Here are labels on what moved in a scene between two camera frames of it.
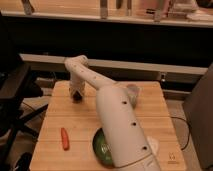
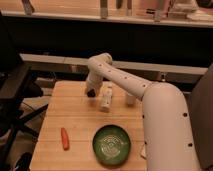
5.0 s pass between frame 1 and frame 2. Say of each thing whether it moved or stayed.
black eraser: moved
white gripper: moved
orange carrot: stayed
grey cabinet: stayed
